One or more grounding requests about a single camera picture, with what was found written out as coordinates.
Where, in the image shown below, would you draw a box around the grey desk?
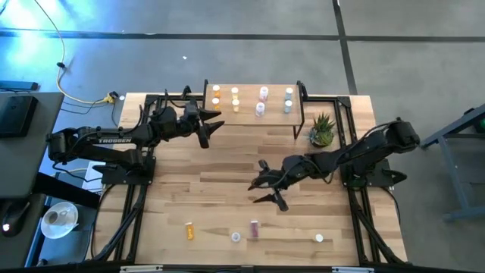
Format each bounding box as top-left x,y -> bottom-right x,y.
0,90 -> 65,200

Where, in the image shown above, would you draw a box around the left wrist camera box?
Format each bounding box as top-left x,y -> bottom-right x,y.
196,127 -> 211,149

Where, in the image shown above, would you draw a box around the black desk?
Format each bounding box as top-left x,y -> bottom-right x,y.
0,172 -> 102,268

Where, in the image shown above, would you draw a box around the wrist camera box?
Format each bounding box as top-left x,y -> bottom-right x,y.
273,191 -> 290,212
196,127 -> 211,149

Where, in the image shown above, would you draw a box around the wooden shelf black metal legs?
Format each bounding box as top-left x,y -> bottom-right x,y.
202,79 -> 306,140

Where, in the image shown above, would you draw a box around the grey table leg frame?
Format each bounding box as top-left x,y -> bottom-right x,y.
416,102 -> 485,223

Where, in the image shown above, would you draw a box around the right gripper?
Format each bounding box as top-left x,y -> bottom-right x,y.
248,155 -> 304,203

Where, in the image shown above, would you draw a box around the dark slim bar device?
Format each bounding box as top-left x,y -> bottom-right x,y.
0,80 -> 39,92

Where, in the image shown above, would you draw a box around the yellow extension cable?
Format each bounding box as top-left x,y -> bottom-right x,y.
33,0 -> 117,105

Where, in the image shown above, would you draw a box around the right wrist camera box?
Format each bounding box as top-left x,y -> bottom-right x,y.
273,191 -> 290,212

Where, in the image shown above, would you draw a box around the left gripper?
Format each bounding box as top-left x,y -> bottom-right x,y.
180,100 -> 227,136

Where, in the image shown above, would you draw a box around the black computer mouse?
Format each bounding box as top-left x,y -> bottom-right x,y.
0,200 -> 31,238

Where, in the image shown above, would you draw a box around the silver aluminium bracket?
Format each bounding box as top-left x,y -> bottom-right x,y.
120,265 -> 164,273
332,266 -> 375,273

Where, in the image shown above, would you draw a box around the succulent plant black pot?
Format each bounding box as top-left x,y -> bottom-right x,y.
307,112 -> 337,148

